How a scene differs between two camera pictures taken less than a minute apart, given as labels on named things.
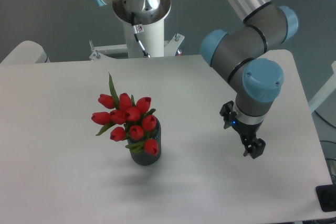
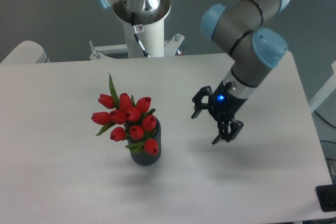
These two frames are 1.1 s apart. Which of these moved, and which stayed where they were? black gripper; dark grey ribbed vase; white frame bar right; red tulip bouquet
Moved: black gripper
Stayed: white frame bar right; red tulip bouquet; dark grey ribbed vase
